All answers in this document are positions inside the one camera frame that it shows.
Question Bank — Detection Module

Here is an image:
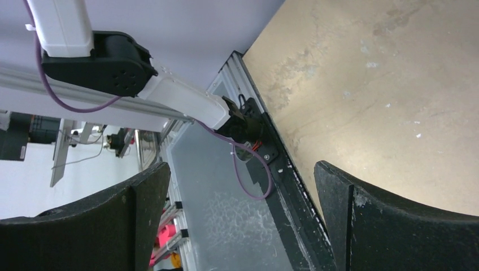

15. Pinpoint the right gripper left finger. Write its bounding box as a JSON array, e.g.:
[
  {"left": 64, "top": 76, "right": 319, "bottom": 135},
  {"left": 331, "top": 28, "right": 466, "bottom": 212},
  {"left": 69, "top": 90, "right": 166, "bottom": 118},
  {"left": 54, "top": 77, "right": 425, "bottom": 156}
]
[{"left": 1, "top": 162, "right": 171, "bottom": 270}]

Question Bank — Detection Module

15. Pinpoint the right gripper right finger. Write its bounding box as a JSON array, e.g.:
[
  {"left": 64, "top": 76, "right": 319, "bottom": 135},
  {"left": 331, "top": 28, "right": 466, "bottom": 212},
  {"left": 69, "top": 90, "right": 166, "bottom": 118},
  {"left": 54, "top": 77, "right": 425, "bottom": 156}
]
[{"left": 314, "top": 161, "right": 478, "bottom": 270}]

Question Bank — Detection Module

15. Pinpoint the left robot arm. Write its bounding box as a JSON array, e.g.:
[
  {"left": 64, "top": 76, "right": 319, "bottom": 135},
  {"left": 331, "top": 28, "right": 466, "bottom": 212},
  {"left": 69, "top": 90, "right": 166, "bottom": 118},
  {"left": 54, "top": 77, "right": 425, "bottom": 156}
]
[{"left": 24, "top": 1, "right": 268, "bottom": 155}]

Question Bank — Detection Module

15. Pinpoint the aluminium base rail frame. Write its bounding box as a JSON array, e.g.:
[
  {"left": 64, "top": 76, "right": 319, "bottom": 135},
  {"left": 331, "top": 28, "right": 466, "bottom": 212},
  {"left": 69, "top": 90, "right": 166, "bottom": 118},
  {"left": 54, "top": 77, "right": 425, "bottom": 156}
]
[{"left": 1, "top": 53, "right": 336, "bottom": 270}]

